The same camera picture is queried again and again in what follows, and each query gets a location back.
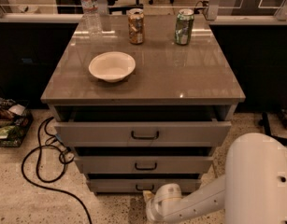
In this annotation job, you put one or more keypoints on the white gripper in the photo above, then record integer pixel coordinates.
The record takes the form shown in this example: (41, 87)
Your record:
(153, 205)

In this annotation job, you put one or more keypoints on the grey bottom drawer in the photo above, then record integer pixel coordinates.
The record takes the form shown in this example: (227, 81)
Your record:
(136, 183)

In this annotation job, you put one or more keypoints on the grey drawer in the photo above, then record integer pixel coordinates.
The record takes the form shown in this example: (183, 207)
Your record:
(143, 133)
(136, 183)
(142, 160)

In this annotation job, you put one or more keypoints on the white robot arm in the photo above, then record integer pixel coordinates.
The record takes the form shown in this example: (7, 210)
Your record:
(253, 189)

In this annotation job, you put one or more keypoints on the grey middle drawer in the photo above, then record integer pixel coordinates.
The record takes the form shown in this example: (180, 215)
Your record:
(142, 160)

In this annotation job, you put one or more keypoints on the grey drawer cabinet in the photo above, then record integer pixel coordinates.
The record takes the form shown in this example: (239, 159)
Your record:
(170, 82)

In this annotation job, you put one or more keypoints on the grey top drawer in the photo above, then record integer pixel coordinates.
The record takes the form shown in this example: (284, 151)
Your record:
(143, 133)

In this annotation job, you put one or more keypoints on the white paper bowl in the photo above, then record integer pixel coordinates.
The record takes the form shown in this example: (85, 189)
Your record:
(112, 66)

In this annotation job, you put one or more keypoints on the black wheeled stand base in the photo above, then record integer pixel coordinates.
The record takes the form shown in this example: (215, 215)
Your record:
(264, 122)

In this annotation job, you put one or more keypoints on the box of snack bags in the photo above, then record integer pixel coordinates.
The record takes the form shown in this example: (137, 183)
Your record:
(15, 121)

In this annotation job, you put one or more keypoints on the green soda can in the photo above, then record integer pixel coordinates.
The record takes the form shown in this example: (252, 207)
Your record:
(184, 26)

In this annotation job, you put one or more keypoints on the orange soda can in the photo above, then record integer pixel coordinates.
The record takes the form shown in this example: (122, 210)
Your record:
(136, 26)

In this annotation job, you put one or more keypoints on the clear plastic water bottle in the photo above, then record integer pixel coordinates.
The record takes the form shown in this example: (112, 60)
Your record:
(91, 16)

